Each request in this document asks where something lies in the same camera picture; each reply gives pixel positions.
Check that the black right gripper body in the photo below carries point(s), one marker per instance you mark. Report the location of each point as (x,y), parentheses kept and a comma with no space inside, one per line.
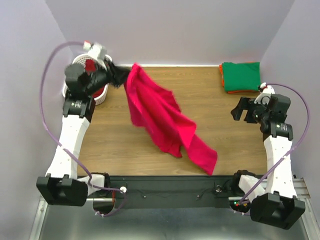
(259,111)

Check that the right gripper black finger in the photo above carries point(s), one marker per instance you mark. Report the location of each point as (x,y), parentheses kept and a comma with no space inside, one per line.
(238,110)
(244,102)

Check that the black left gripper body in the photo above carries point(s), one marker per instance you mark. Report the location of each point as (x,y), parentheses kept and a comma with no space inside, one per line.
(98,79)

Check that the bright pink t shirt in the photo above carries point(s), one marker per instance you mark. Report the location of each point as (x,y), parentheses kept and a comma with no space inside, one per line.
(155,108)

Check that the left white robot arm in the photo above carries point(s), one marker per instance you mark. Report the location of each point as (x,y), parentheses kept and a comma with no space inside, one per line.
(68,182)

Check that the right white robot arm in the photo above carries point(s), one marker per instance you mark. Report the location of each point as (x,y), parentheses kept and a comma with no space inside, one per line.
(277,204)

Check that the dark red t shirt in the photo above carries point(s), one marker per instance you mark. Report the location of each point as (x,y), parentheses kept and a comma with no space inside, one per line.
(96,93)

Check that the white perforated plastic basket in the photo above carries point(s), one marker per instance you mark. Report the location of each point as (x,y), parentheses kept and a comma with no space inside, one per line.
(81,59)

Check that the folded green t shirt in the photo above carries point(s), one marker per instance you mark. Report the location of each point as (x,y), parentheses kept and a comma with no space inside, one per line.
(241,76)

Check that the folded orange t shirt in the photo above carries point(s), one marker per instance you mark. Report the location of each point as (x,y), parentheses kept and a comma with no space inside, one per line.
(221,72)

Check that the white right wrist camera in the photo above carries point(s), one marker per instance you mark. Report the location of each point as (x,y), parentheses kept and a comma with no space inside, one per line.
(266,90)

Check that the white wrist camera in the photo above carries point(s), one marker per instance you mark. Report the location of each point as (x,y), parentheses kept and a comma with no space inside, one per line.
(95,50)
(266,90)

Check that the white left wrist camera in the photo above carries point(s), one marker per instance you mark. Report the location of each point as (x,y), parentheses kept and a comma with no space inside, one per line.
(95,50)

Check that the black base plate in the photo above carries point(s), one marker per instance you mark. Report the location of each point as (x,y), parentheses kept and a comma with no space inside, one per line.
(177,191)

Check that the aluminium frame rail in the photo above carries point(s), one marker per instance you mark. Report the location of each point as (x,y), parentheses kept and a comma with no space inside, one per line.
(39,219)

